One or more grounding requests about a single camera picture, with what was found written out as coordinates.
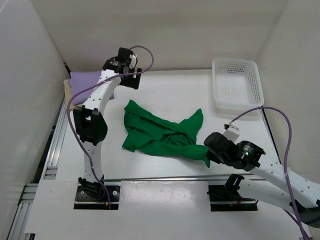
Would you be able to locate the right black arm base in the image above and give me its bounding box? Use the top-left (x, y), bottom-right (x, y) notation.
top-left (207, 185), bottom-right (258, 212)

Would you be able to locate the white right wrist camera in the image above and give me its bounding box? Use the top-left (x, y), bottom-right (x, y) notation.
top-left (223, 126), bottom-right (240, 142)

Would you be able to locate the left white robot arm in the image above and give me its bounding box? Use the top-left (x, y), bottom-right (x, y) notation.
top-left (73, 47), bottom-right (142, 195)

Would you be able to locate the aluminium frame rail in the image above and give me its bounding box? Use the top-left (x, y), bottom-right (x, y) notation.
top-left (6, 98), bottom-right (68, 240)

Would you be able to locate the front aluminium table rail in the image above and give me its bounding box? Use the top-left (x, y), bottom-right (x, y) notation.
top-left (101, 172), bottom-right (285, 183)

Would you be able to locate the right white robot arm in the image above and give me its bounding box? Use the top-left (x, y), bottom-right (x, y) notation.
top-left (204, 132), bottom-right (320, 228)

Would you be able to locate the purple t shirt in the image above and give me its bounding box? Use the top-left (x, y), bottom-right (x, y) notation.
top-left (68, 71), bottom-right (101, 105)

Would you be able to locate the white plastic basket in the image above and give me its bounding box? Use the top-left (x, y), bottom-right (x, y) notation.
top-left (212, 57), bottom-right (265, 112)

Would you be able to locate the green t shirt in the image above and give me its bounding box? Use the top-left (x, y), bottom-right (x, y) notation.
top-left (122, 100), bottom-right (211, 168)

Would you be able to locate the beige t shirt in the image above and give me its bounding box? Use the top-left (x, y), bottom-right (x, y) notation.
top-left (63, 79), bottom-right (73, 105)

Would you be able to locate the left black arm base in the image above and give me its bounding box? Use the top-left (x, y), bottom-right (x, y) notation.
top-left (73, 182), bottom-right (121, 211)

